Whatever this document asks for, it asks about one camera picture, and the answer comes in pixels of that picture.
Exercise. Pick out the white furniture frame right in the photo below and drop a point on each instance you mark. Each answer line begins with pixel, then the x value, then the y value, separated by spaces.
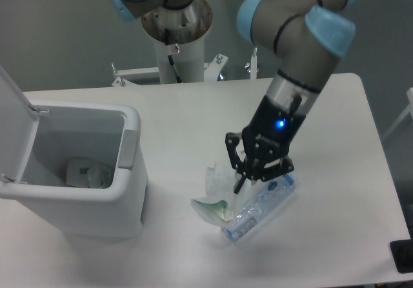
pixel 403 119

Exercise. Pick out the clear plastic water bottle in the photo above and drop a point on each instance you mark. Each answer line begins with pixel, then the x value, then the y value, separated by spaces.
pixel 261 205

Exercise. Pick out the white plastic trash can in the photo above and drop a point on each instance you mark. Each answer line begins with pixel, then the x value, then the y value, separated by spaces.
pixel 107 133

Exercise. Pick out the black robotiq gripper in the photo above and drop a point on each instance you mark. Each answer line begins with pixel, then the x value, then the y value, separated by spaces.
pixel 266 142

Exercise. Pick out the white plastic bag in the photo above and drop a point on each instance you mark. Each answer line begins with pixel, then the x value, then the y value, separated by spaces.
pixel 221 205

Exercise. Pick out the white pedestal base frame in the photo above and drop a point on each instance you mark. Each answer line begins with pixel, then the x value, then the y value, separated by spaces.
pixel 213 71

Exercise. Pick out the white trash can lid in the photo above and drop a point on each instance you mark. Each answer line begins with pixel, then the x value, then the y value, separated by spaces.
pixel 19 125

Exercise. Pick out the black device at table edge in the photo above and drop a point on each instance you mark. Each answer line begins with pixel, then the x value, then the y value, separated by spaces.
pixel 402 255

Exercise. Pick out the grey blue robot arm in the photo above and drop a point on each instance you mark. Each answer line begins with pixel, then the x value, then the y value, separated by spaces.
pixel 309 36

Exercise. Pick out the white paper trash in bin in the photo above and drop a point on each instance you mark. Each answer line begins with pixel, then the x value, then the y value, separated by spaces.
pixel 88 174

